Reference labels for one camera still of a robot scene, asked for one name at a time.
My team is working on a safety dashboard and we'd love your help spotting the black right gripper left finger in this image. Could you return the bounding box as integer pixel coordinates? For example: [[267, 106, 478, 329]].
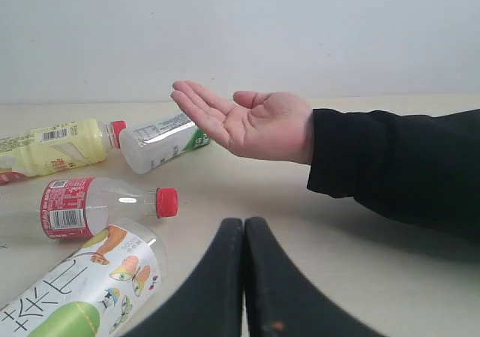
[[126, 218, 244, 337]]

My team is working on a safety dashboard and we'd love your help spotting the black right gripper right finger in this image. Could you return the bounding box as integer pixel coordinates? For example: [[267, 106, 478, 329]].
[[244, 217, 382, 337]]

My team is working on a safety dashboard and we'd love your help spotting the clear bottle green white label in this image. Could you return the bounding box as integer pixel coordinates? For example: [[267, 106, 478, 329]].
[[119, 113, 210, 174]]

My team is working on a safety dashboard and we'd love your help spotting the clear cola bottle red label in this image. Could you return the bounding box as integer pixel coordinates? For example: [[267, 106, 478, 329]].
[[38, 177, 179, 239]]

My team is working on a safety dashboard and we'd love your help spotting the yellow juice bottle red cap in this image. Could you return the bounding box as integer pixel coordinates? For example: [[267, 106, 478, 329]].
[[1, 119, 127, 185]]

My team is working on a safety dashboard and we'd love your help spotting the person's open bare hand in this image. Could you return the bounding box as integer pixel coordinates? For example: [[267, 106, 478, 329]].
[[171, 81, 314, 165]]

